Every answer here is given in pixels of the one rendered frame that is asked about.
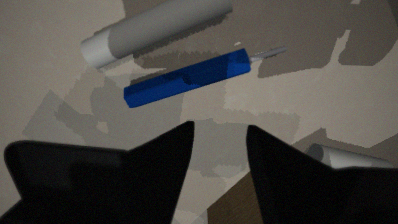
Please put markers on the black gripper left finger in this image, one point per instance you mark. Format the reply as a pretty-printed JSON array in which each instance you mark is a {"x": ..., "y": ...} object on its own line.
[{"x": 142, "y": 185}]

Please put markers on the blue stylus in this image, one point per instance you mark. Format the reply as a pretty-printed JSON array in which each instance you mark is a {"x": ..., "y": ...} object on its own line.
[{"x": 193, "y": 76}]

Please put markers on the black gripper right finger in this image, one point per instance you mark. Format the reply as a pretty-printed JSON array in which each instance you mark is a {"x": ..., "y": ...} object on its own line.
[{"x": 294, "y": 188}]

